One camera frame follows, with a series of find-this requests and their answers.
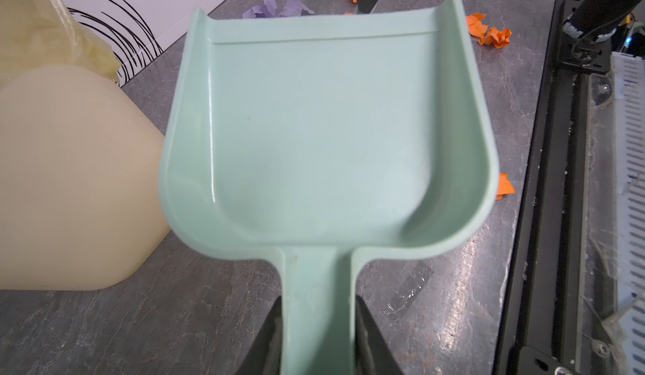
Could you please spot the white slotted cable duct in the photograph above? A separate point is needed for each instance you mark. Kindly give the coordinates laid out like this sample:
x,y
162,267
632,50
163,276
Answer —
x,y
627,202

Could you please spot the orange scrap lower middle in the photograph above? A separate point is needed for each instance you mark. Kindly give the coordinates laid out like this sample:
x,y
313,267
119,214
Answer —
x,y
505,187

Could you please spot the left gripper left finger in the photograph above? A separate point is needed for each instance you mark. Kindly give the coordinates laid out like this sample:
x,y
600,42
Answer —
x,y
265,354

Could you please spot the green plastic dustpan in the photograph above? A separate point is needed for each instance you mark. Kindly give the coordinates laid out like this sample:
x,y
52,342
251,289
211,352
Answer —
x,y
321,143

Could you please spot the yellow bin liner bag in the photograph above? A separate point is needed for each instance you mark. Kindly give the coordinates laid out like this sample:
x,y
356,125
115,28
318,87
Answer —
x,y
38,33

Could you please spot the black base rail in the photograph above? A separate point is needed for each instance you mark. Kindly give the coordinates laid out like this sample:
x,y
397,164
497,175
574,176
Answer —
x,y
540,332

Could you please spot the purple scrap front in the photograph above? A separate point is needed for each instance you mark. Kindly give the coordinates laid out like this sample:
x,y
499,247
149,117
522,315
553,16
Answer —
x,y
269,9

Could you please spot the cream trash bin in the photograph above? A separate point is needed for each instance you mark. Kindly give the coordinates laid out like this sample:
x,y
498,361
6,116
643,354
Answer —
x,y
80,208

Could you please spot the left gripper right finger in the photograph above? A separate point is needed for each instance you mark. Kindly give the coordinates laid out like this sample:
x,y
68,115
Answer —
x,y
373,356

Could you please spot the orange scrap lower right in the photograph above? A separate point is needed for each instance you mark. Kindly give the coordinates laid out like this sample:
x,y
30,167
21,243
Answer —
x,y
486,35

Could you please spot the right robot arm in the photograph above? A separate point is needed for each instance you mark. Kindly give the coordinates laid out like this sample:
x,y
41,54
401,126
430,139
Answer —
x,y
597,20

